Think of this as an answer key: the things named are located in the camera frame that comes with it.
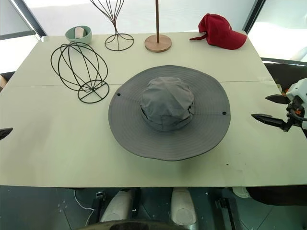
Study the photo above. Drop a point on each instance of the dark window frame beam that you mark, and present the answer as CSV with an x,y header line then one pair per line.
x,y
33,18
254,14

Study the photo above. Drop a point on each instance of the red baseball cap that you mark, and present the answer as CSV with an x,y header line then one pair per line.
x,y
220,33

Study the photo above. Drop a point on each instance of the pale green bowl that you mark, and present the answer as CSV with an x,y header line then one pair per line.
x,y
86,38

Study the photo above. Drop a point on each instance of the brown cardboard box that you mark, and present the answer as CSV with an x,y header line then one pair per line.
x,y
3,80

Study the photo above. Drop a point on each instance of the grey wide-brim bucket hat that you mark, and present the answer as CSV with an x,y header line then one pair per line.
x,y
168,134

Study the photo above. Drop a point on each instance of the black chair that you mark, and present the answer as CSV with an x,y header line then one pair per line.
x,y
283,69

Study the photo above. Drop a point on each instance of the white round object on floor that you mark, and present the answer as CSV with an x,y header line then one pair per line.
x,y
241,192

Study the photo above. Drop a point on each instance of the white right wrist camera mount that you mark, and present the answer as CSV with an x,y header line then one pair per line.
x,y
298,89

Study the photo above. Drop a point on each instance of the black table leg frame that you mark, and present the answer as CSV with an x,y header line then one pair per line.
x,y
98,203
227,210

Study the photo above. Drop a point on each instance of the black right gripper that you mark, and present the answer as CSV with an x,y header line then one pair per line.
x,y
297,112

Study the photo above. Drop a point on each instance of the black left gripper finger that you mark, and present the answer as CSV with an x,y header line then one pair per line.
x,y
4,133

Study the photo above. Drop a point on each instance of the white rounded robot foot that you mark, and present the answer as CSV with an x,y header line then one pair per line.
x,y
182,206
117,206

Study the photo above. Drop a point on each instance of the pink roll in bowl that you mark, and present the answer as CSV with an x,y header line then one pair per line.
x,y
79,32

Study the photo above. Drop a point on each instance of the wooden pole stand round base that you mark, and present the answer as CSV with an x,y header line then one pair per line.
x,y
158,44

